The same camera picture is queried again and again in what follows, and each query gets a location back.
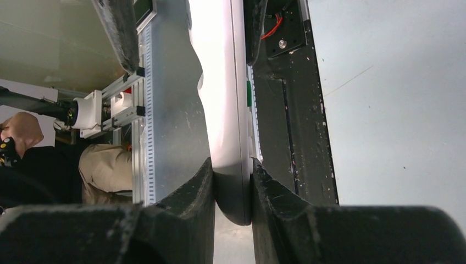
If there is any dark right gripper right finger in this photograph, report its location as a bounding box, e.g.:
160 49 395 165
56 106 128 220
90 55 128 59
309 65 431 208
251 160 465 263

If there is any person in black shirt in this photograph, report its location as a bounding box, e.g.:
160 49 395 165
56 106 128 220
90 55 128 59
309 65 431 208
1 112 133 213

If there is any white slotted cable duct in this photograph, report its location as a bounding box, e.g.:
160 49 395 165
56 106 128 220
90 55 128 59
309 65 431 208
132 24 156 206

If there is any white remote control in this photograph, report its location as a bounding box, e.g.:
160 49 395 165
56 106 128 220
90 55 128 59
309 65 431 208
186 1 252 226

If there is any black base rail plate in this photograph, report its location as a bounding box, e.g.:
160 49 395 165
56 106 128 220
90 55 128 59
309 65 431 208
252 1 339 206

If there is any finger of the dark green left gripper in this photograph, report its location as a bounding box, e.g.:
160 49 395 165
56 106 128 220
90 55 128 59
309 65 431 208
92 0 140 74
243 0 268 66

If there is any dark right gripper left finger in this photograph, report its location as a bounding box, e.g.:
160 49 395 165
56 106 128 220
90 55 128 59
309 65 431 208
1 159 215 263

